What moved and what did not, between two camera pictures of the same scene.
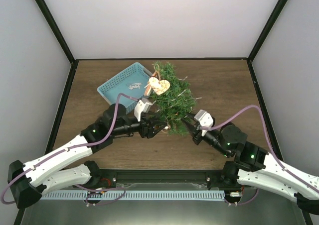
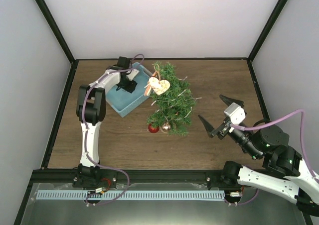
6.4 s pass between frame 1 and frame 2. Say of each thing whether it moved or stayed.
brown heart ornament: stayed
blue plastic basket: stayed
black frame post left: stayed
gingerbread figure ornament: stayed
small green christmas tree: stayed
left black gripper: moved
